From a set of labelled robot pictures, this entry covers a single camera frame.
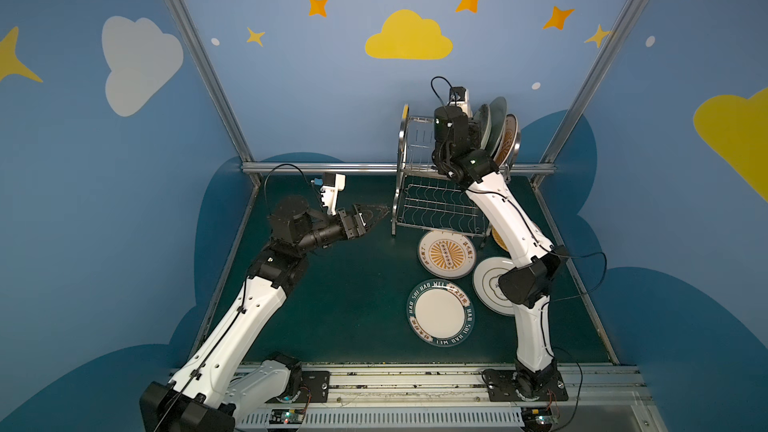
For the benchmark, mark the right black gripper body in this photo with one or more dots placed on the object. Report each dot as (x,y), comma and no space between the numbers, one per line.
(450,118)

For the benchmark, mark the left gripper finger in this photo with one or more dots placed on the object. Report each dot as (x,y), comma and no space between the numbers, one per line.
(372,218)
(372,210)

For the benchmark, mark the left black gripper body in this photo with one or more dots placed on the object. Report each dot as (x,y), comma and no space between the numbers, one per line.
(353,222)

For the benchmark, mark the pale green flower plate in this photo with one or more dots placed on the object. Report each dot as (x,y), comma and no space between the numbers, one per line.
(483,119)

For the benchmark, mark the orange sunburst plate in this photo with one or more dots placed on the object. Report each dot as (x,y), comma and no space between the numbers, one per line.
(447,255)
(509,145)

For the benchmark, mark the large pale green plate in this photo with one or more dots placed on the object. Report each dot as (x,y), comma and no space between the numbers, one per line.
(497,116)

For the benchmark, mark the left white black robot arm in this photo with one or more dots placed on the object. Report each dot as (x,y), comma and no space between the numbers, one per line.
(205,394)

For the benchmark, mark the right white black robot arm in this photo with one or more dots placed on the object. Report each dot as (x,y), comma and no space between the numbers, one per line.
(534,259)

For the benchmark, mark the yellow woven round plate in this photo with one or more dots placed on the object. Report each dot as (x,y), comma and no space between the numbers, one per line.
(497,239)

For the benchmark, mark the white plate dark lettered rim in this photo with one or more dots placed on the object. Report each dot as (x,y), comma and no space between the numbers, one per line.
(440,313)

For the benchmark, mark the white plate black cloud line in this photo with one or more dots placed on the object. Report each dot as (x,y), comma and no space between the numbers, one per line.
(486,285)

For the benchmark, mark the left circuit board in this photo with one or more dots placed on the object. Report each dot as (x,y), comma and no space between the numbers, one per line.
(287,417)

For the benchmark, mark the circuit board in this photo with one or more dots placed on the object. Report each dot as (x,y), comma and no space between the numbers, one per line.
(537,420)
(287,417)

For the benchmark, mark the right circuit board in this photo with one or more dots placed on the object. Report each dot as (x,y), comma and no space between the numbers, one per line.
(537,420)

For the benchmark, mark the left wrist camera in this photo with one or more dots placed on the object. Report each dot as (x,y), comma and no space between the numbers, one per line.
(330,185)

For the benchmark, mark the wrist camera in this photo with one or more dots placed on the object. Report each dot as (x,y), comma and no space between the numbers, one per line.
(330,185)
(459,97)

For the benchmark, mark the rear aluminium frame bar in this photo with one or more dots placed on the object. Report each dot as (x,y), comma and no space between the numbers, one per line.
(409,169)

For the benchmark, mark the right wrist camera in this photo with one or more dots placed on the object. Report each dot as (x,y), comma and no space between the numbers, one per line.
(459,97)

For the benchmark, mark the chrome wire dish rack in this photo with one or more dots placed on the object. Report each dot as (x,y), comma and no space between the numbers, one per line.
(431,202)

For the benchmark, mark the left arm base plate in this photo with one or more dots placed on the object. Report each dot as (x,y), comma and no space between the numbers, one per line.
(313,387)

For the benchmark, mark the left aluminium frame post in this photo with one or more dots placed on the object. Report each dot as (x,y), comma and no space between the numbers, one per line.
(201,59)

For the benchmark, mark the aluminium frame post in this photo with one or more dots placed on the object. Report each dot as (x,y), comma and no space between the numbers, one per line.
(622,27)
(201,59)

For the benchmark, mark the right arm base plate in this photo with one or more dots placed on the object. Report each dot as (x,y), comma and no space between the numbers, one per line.
(506,385)

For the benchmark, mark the right aluminium frame post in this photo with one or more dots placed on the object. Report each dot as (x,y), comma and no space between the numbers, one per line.
(622,27)

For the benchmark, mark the aluminium rail front frame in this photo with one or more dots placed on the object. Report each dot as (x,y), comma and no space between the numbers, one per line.
(437,397)

